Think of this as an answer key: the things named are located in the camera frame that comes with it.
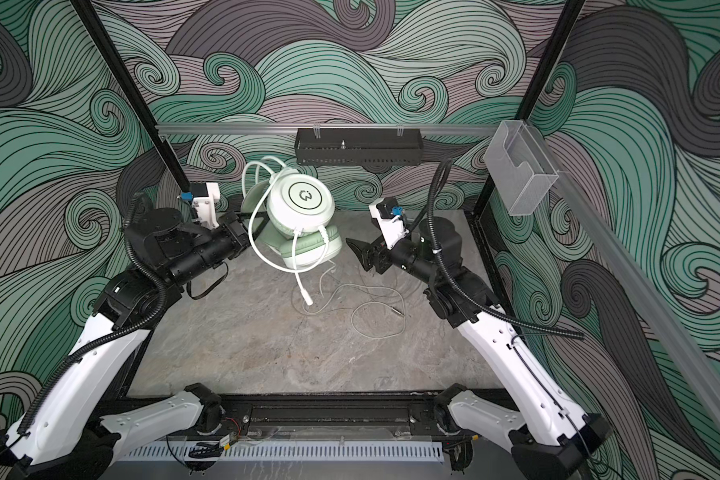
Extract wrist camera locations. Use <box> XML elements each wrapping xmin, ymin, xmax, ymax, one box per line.
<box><xmin>179</xmin><ymin>182</ymin><xmax>221</xmax><ymax>230</ymax></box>
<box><xmin>369</xmin><ymin>197</ymin><xmax>409</xmax><ymax>250</ymax></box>

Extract black perforated wall tray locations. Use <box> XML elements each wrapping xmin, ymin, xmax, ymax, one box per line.
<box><xmin>294</xmin><ymin>129</ymin><xmax>424</xmax><ymax>168</ymax></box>

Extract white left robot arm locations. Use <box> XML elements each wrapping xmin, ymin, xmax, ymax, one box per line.
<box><xmin>0</xmin><ymin>192</ymin><xmax>250</xmax><ymax>479</ymax></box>

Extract mint green headphones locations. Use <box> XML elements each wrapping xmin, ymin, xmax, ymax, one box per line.
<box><xmin>241</xmin><ymin>156</ymin><xmax>342</xmax><ymax>273</ymax></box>

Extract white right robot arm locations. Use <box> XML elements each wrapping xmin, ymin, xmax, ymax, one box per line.
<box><xmin>347</xmin><ymin>217</ymin><xmax>612</xmax><ymax>479</ymax></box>

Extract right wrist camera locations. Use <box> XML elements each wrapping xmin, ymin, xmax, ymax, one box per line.
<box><xmin>369</xmin><ymin>197</ymin><xmax>409</xmax><ymax>250</ymax></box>

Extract white slotted cable duct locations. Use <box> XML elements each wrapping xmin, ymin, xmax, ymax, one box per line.
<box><xmin>121</xmin><ymin>440</ymin><xmax>445</xmax><ymax>463</ymax></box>

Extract black frame post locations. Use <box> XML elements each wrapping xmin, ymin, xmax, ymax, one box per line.
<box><xmin>70</xmin><ymin>0</ymin><xmax>190</xmax><ymax>193</ymax></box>
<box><xmin>473</xmin><ymin>1</ymin><xmax>585</xmax><ymax>218</ymax></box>

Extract clear plastic wall bin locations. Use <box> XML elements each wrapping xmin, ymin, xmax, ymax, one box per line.
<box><xmin>483</xmin><ymin>120</ymin><xmax>558</xmax><ymax>217</ymax></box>

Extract aluminium wall rail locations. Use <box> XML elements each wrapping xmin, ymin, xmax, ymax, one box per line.
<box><xmin>156</xmin><ymin>121</ymin><xmax>498</xmax><ymax>137</ymax></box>

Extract black frame post left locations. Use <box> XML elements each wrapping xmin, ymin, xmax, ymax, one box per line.
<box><xmin>70</xmin><ymin>0</ymin><xmax>190</xmax><ymax>193</ymax></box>

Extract black frame post right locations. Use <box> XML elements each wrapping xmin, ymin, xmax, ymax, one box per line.
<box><xmin>473</xmin><ymin>1</ymin><xmax>585</xmax><ymax>218</ymax></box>

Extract mint green headphone cable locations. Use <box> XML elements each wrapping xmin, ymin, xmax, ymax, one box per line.
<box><xmin>247</xmin><ymin>209</ymin><xmax>410</xmax><ymax>340</ymax></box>

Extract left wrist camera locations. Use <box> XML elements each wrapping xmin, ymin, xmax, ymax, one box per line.
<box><xmin>179</xmin><ymin>182</ymin><xmax>221</xmax><ymax>230</ymax></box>

